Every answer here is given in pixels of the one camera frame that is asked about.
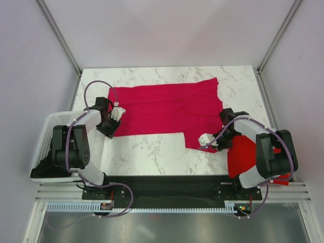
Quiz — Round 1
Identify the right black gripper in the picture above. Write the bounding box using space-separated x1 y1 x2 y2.
209 129 238 151

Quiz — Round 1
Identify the right aluminium corner post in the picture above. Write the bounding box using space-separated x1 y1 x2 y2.
256 0 303 75

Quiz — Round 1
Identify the white plastic basket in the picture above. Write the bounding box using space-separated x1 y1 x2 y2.
30 111 99 183

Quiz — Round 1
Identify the folded red t shirt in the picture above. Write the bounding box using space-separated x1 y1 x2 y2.
227 134 298 190

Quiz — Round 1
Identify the magenta t shirt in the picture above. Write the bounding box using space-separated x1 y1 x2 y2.
108 77 223 149

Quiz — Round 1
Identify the black t shirt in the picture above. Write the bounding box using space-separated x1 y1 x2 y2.
30 153 72 179

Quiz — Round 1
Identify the aluminium corner post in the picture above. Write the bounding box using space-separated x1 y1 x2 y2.
256 0 303 75
34 0 82 77

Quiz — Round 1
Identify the grey slotted cable duct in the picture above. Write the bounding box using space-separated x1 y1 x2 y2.
46 201 237 214

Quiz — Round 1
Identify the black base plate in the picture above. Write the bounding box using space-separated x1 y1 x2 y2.
82 175 262 208

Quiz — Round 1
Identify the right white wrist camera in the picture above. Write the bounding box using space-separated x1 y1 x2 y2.
198 133 215 149

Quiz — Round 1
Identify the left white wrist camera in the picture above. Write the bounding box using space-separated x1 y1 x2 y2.
110 102 126 122

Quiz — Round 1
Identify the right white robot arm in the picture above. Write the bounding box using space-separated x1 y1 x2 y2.
210 108 298 199

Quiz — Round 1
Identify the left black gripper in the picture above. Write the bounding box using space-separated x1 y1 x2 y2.
96 113 122 139

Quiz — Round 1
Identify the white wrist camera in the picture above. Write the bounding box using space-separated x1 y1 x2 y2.
198 133 215 149
110 102 126 122

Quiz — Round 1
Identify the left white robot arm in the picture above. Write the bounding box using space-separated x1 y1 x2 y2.
51 97 126 199

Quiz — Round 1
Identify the aluminium rail frame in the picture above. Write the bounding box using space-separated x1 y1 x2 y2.
23 176 311 242

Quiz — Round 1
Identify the left aluminium corner post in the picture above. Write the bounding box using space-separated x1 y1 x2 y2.
34 0 82 77

